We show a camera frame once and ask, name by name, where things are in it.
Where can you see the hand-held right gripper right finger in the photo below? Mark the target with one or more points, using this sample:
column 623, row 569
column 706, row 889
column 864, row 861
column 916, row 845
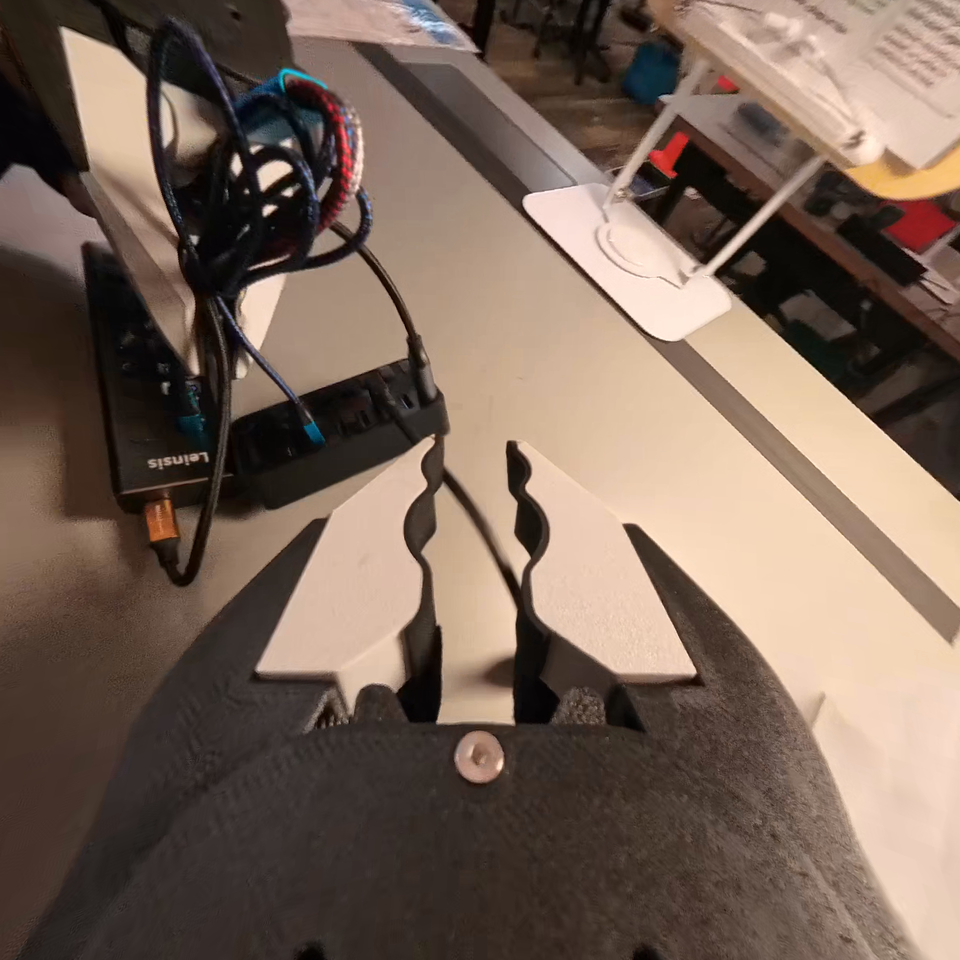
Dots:
column 607, row 592

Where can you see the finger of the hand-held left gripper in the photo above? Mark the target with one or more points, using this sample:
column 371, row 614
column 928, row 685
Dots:
column 259, row 315
column 120, row 135

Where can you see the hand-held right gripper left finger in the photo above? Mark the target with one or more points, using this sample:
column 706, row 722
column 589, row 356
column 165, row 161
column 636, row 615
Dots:
column 352, row 585

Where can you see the dark grey USB hub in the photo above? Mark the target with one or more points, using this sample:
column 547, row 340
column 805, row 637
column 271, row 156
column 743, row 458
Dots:
column 345, row 450

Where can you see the black long USB hub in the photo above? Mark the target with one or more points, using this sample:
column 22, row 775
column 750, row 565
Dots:
column 135, row 420

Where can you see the person's left forearm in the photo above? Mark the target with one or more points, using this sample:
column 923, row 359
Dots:
column 30, row 135

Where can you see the printed paper sheet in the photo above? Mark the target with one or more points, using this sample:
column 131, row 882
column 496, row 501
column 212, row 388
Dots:
column 375, row 22

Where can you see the document stand with instruction sheet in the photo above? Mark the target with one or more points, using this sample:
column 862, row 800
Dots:
column 637, row 247

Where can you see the blue bag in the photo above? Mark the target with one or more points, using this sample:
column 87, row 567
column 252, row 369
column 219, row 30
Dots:
column 651, row 71

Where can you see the red plastic object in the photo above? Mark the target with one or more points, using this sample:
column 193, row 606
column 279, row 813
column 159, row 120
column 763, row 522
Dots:
column 669, row 154

